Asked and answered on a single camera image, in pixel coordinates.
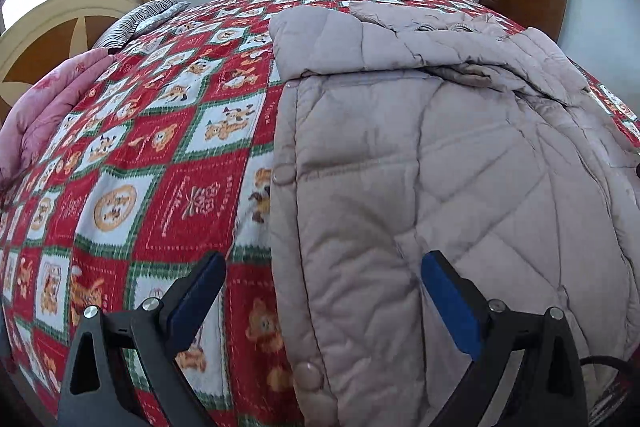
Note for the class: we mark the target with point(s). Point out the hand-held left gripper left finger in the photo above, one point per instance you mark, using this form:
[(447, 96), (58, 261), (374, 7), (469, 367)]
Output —
[(197, 302)]

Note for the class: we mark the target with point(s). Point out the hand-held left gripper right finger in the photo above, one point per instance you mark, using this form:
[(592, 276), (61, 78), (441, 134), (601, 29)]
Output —
[(452, 307)]

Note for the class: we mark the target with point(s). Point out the pale grey quilted jacket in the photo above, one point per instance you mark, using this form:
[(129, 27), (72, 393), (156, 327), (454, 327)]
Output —
[(400, 157)]

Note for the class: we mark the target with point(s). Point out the red printed bedspread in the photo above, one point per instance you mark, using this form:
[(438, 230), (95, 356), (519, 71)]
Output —
[(175, 132)]

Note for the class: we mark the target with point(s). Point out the pink folded quilt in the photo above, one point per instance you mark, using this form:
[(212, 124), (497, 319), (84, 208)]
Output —
[(45, 107)]

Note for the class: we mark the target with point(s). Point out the striped pillow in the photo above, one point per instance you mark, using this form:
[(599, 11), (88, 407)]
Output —
[(135, 22)]

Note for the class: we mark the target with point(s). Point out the cream and brown headboard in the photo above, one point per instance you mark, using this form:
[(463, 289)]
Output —
[(50, 52)]

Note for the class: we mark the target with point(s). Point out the grey patterned pillow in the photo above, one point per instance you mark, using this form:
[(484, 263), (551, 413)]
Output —
[(172, 9)]

